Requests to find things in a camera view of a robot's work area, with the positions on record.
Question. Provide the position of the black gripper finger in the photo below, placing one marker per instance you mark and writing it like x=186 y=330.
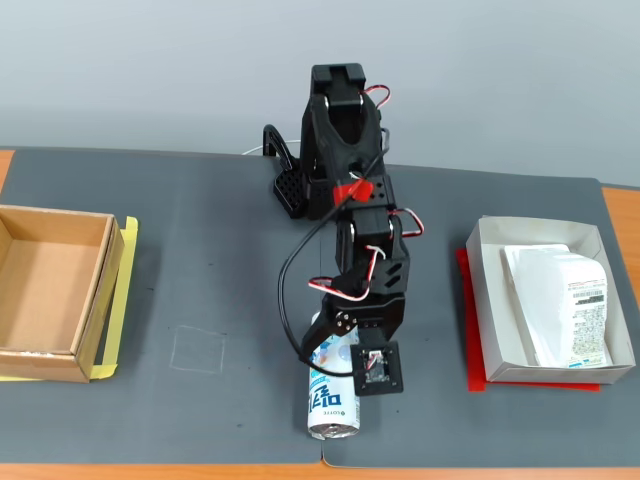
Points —
x=325 y=332

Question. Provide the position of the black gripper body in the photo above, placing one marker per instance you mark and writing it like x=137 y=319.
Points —
x=372 y=311

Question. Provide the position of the white blue printed drink can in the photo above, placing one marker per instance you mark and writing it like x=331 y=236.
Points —
x=332 y=405

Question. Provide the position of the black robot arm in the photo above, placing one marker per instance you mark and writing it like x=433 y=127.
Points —
x=345 y=125

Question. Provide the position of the white cardboard box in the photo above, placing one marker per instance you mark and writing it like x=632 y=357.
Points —
x=505 y=360

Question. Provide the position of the brown cardboard box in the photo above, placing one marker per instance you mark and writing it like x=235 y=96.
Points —
x=45 y=280

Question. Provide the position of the red paper sheet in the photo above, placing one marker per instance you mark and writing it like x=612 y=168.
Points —
x=472 y=350

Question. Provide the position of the red tape tab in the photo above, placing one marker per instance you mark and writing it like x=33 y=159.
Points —
x=356 y=191

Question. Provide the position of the dark grey textured mat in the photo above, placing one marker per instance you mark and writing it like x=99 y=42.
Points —
x=450 y=425
x=200 y=260

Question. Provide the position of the white labelled pouch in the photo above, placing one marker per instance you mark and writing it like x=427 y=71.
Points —
x=555 y=300

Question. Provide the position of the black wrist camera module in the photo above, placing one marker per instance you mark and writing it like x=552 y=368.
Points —
x=376 y=367

